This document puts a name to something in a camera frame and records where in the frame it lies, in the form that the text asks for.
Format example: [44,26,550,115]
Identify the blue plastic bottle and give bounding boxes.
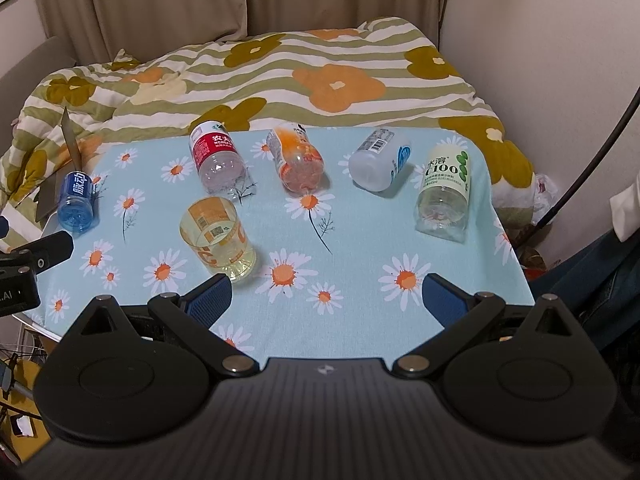
[56,167,97,235]

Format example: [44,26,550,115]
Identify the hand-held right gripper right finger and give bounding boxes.
[391,274,577,379]

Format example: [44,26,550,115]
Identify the beige curtain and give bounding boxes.
[27,0,448,66]

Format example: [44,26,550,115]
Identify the red label clear bottle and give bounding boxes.
[188,121,249,196]

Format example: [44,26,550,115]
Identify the orange label bottle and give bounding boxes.
[266,122,326,195]

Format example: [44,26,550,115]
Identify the light blue daisy tablecloth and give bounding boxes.
[10,127,536,361]

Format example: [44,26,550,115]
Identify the dark blue jeans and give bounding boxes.
[530,230,640,356]

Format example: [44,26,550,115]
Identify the green label clear bottle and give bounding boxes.
[414,142,472,245]

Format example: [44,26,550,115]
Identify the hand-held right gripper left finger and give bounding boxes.
[75,274,261,379]

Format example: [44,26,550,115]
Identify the black curved cable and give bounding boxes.
[515,85,640,248]

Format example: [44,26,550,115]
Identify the white plastic bag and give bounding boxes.
[530,172,562,227]

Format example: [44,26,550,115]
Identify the white plastic bottle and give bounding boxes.
[348,128,412,192]

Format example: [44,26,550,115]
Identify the yellow label clear bottle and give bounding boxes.
[180,196,257,284]

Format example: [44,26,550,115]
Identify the yellow box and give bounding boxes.
[0,410,53,480]

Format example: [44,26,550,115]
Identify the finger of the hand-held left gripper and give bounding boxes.
[0,231,75,276]

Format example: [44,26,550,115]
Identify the striped floral blanket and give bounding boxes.
[0,17,536,256]

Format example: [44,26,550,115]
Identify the grey headboard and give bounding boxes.
[0,35,78,156]

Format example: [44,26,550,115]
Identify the white cloth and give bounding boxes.
[609,160,640,243]

